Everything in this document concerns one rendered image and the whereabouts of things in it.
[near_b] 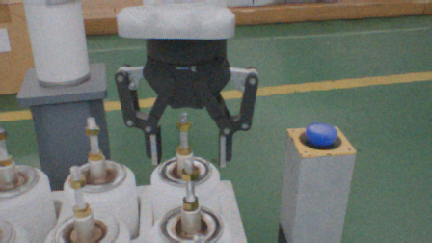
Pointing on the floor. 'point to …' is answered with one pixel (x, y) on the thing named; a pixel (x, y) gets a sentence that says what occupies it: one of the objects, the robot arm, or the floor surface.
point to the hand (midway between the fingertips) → (189, 151)
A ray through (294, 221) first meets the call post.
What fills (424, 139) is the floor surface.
